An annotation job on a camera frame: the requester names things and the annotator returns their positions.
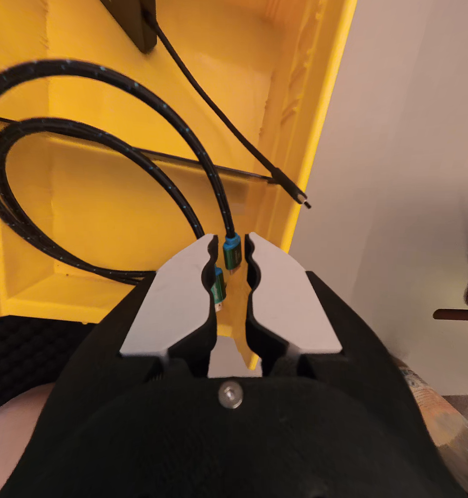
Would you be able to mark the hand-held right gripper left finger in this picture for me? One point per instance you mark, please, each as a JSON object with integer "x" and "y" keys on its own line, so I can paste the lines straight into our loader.
{"x": 171, "y": 303}

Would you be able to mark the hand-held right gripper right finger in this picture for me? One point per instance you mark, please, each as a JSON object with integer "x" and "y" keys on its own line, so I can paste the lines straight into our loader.
{"x": 292, "y": 307}

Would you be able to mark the yellow plastic bin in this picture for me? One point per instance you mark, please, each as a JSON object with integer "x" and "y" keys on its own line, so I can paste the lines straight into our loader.
{"x": 121, "y": 202}

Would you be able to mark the black textured pad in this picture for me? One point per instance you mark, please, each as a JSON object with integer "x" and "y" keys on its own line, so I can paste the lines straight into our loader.
{"x": 27, "y": 358}

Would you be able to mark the black square hub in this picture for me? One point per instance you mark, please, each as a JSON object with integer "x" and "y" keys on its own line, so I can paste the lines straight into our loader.
{"x": 134, "y": 23}

